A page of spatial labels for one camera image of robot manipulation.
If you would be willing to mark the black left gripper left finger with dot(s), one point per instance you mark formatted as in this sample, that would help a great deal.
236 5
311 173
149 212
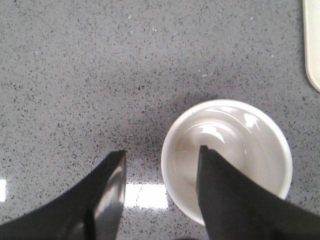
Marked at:
91 210

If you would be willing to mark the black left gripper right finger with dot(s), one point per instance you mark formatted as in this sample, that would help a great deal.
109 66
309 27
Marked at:
234 207

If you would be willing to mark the white smiley mug black handle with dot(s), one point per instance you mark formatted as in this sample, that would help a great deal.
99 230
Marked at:
244 135

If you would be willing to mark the cream rectangular plastic tray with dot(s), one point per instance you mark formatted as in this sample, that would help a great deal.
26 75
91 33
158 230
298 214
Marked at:
311 26

